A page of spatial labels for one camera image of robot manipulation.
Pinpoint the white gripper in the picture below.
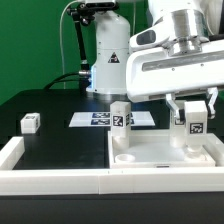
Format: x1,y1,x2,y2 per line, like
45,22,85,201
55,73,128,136
126,40,224,124

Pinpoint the white square tabletop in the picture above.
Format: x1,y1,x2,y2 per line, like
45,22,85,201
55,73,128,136
108,129,224,169

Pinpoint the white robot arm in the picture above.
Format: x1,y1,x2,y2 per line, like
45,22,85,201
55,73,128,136
94,0,224,122

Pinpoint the white U-shaped obstacle fence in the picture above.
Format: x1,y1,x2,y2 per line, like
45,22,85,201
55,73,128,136
0,137,224,196

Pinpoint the white marker base plate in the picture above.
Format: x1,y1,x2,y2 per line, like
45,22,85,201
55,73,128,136
69,111,155,127

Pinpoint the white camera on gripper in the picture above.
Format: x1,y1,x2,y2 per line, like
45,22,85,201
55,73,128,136
129,21,171,52

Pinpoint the black cable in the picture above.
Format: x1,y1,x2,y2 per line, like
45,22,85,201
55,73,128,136
43,69,92,90

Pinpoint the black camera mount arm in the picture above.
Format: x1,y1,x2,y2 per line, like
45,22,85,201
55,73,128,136
66,2,118,72

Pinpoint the white cable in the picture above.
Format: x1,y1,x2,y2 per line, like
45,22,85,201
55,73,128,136
59,0,86,76

